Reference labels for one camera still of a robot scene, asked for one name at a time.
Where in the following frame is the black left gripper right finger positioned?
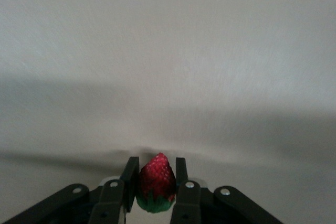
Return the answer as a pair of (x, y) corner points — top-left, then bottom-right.
(170, 157), (284, 224)

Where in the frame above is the red toy strawberry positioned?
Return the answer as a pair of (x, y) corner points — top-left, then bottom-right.
(135, 152), (177, 214)

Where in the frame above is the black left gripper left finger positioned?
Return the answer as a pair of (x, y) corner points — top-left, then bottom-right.
(0, 156), (140, 224)

